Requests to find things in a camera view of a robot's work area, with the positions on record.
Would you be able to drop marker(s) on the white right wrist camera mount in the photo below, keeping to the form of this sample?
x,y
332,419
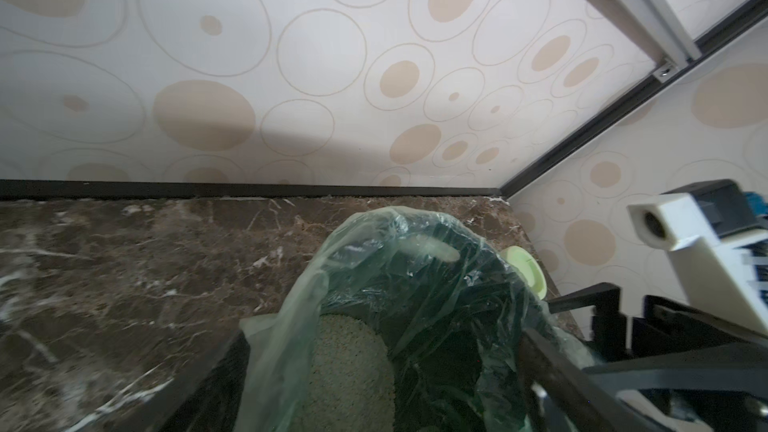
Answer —
x,y
718,275

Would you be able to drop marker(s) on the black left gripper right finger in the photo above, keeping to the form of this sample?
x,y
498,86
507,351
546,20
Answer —
x,y
560,397

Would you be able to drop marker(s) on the light green jar lid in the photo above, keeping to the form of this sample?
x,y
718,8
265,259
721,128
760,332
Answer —
x,y
528,269

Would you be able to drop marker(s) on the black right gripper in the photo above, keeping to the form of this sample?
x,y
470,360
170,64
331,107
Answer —
x,y
689,364

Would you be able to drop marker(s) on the oatmeal pile in bin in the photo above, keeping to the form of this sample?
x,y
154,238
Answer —
x,y
351,385

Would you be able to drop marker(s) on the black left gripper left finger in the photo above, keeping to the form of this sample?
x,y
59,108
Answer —
x,y
204,396

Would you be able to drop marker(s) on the aluminium frame rail back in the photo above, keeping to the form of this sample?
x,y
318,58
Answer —
x,y
656,30

